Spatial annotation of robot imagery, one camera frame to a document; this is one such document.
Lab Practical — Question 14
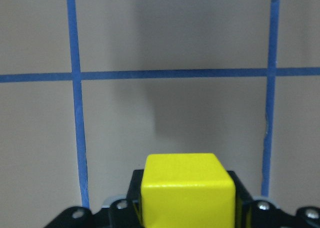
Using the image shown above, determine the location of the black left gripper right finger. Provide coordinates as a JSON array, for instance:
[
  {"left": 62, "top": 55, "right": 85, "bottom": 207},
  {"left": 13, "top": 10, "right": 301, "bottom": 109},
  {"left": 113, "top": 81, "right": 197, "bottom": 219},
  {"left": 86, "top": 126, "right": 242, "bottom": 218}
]
[{"left": 228, "top": 170, "right": 320, "bottom": 228}]

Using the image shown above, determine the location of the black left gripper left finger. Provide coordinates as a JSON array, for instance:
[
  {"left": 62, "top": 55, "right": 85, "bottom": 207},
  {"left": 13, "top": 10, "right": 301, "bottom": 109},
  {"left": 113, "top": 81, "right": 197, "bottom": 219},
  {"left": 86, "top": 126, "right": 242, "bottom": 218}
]
[{"left": 46, "top": 169, "right": 144, "bottom": 227}]

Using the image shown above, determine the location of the yellow cube block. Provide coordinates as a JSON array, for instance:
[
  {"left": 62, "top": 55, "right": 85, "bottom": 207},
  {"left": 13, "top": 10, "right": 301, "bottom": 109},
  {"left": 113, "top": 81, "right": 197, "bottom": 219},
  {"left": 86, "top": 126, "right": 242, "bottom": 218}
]
[{"left": 141, "top": 153, "right": 236, "bottom": 227}]

